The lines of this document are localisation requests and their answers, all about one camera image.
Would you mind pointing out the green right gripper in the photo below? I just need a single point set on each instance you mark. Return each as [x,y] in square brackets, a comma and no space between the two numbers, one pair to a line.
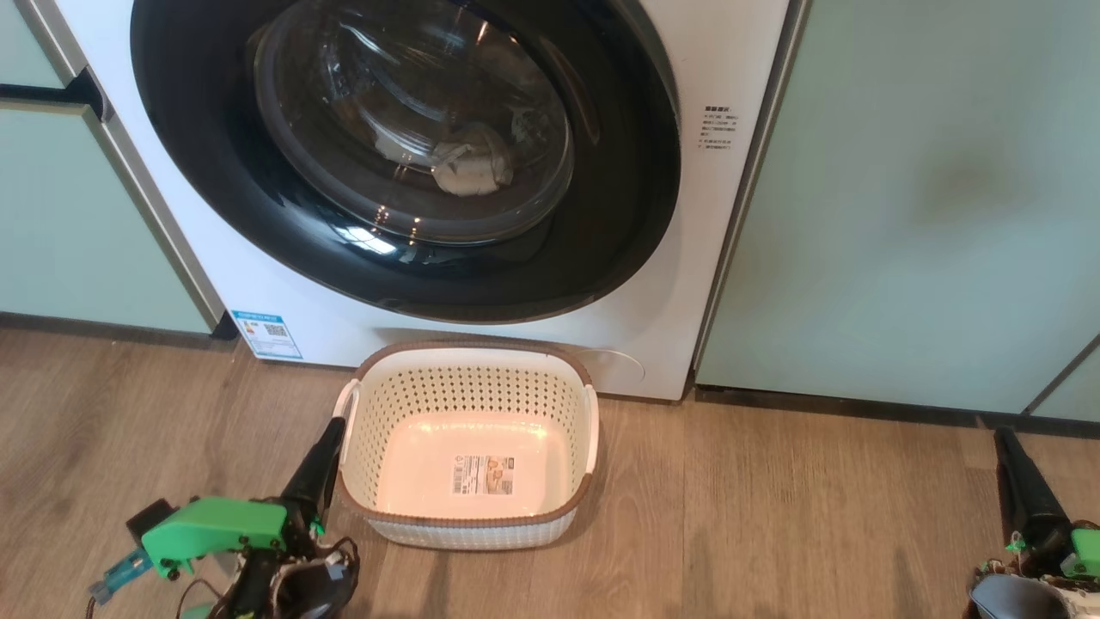
[1084,552]

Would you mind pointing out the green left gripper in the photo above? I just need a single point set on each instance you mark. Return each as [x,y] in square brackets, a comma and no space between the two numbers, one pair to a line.
[215,524]

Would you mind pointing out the round washing machine door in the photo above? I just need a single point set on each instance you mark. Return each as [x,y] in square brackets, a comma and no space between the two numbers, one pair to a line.
[198,180]

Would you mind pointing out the cream white garment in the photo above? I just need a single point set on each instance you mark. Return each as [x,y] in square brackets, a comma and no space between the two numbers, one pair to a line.
[473,168]

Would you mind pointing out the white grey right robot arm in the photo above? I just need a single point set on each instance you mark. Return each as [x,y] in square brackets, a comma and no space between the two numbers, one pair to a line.
[1014,599]

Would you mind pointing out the cream laundry basket brown rim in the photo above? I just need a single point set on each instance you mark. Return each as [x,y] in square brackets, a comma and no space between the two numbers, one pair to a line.
[468,430]

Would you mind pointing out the product label sticker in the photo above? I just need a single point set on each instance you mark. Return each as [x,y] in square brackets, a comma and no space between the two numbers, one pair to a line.
[481,475]

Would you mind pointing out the white front-load washing machine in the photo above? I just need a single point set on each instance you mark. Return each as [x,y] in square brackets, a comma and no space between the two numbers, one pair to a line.
[258,275]

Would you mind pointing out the steel washer drum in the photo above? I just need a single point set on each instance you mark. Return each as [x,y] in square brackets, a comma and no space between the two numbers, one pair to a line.
[404,77]

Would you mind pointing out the narrow pale green cabinet panel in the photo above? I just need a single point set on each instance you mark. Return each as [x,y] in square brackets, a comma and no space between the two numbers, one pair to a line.
[1074,391]

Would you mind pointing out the blue energy label sticker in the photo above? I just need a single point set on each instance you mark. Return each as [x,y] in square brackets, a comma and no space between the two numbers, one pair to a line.
[266,335]

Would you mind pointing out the dark cabinet plinth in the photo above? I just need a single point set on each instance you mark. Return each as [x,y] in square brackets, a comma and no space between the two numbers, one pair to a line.
[859,406]
[103,329]

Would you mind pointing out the teal connector piece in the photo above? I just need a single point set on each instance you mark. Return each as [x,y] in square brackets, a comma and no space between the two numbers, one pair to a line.
[120,576]

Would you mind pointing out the wide pale green cabinet panel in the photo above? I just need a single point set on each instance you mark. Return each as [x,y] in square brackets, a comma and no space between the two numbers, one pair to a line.
[902,215]

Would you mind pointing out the round white filter cover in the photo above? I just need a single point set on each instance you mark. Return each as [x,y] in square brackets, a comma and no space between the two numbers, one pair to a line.
[623,370]

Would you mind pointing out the pale green cabinet drawer front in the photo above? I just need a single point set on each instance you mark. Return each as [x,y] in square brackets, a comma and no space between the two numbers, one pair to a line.
[21,43]

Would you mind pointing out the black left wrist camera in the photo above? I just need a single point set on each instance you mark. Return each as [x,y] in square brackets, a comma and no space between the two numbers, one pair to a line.
[150,520]

